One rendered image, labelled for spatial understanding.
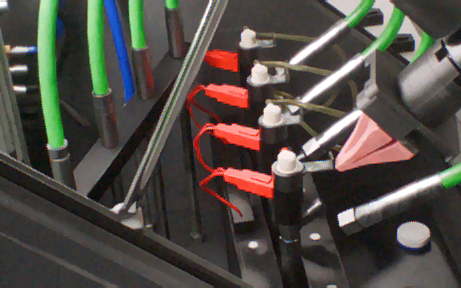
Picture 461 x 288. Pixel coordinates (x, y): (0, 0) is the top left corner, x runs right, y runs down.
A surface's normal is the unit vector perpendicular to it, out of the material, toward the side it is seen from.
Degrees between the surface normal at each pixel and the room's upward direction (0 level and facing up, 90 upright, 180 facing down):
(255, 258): 0
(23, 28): 90
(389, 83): 44
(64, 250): 90
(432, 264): 0
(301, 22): 90
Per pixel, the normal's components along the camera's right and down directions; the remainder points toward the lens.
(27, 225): 0.13, 0.55
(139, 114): -0.07, -0.82
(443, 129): 0.63, -0.58
